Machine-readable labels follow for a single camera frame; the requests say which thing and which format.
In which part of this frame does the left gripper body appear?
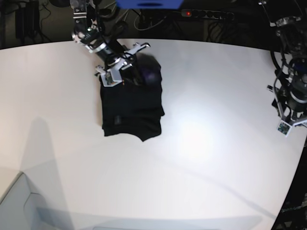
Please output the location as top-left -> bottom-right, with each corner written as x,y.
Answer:
267,82 -> 307,127

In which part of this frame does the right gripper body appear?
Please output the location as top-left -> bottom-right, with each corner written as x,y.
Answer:
94,43 -> 151,77

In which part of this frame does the black graphic t-shirt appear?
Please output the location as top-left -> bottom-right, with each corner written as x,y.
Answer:
100,54 -> 165,141

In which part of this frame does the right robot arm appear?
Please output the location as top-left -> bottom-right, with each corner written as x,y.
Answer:
70,0 -> 150,77

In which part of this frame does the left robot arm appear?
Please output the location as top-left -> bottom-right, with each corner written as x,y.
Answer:
258,0 -> 307,135

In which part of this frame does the blue box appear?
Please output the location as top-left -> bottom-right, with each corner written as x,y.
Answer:
116,0 -> 183,9

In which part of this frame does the black power strip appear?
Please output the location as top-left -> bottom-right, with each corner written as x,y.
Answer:
181,9 -> 235,21

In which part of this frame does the black box on floor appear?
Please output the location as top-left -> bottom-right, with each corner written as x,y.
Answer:
15,0 -> 40,42

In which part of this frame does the white tray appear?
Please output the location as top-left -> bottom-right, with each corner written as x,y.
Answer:
0,172 -> 45,230

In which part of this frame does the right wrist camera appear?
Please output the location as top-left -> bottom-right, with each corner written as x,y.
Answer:
100,72 -> 122,87

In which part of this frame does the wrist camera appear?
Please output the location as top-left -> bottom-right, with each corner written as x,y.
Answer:
100,72 -> 122,87
277,120 -> 292,137

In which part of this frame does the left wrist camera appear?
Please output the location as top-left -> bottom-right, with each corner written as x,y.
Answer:
277,120 -> 292,137

